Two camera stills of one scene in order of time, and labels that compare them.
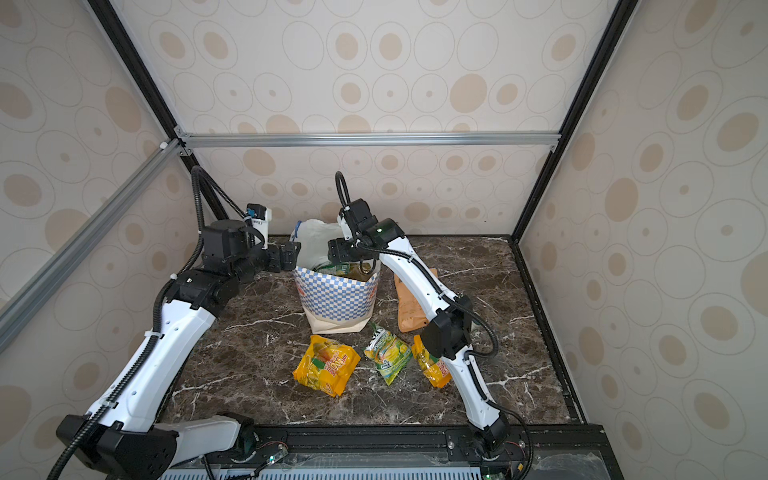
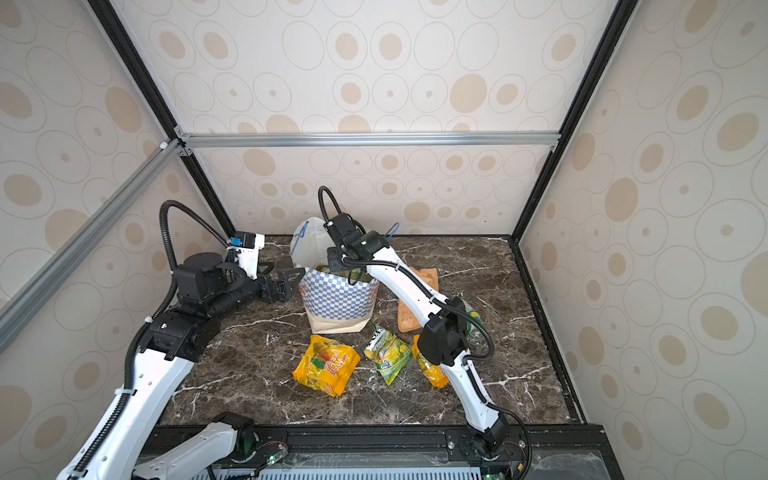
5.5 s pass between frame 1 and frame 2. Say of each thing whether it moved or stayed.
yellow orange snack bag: stayed
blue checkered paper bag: stayed
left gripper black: moved
